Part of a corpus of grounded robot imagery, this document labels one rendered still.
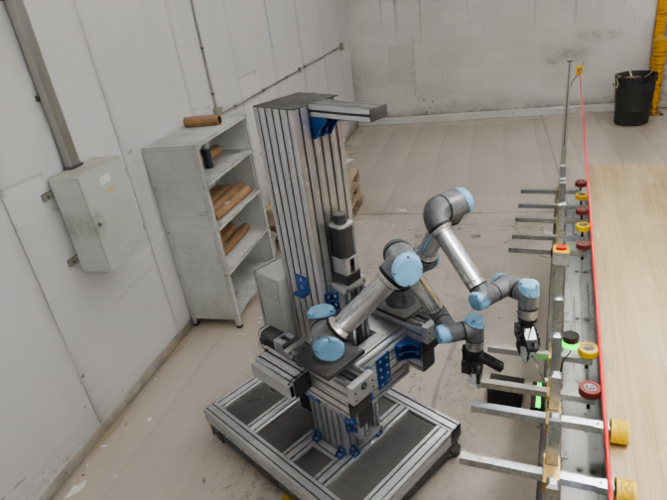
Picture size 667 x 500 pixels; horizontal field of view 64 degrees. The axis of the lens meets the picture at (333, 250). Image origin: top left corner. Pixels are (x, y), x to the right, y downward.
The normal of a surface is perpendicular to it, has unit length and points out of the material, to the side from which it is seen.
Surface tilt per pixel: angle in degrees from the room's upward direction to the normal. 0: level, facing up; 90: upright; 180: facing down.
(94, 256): 90
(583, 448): 0
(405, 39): 90
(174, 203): 90
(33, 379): 90
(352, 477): 0
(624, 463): 0
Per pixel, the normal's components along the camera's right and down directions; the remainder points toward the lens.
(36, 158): 0.96, 0.00
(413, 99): -0.25, 0.47
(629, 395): -0.13, -0.89
